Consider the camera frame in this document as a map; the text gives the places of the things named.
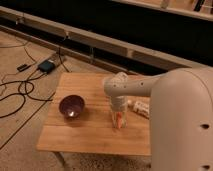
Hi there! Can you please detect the dark power adapter box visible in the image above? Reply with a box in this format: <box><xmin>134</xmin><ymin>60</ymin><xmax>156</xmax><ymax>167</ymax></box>
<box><xmin>38</xmin><ymin>60</ymin><xmax>55</xmax><ymax>73</ymax></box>

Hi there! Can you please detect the small black device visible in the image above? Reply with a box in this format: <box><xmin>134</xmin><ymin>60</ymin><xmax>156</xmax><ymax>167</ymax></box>
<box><xmin>17</xmin><ymin>64</ymin><xmax>31</xmax><ymax>72</ymax></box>

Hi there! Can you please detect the black floor cable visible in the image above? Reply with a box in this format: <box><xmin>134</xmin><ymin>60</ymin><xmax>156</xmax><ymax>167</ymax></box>
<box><xmin>0</xmin><ymin>43</ymin><xmax>61</xmax><ymax>120</ymax></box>

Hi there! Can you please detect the dark purple bowl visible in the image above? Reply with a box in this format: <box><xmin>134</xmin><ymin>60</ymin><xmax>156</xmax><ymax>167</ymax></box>
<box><xmin>59</xmin><ymin>95</ymin><xmax>85</xmax><ymax>118</ymax></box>

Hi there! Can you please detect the wooden table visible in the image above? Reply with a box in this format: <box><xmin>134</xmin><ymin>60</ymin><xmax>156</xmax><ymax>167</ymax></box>
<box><xmin>37</xmin><ymin>73</ymin><xmax>150</xmax><ymax>156</ymax></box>

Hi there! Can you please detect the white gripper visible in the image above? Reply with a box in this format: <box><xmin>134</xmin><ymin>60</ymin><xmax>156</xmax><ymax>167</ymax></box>
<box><xmin>110</xmin><ymin>96</ymin><xmax>127</xmax><ymax>128</ymax></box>

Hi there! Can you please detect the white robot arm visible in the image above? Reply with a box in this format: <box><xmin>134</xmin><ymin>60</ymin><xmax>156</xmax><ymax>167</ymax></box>
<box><xmin>103</xmin><ymin>67</ymin><xmax>213</xmax><ymax>171</ymax></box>

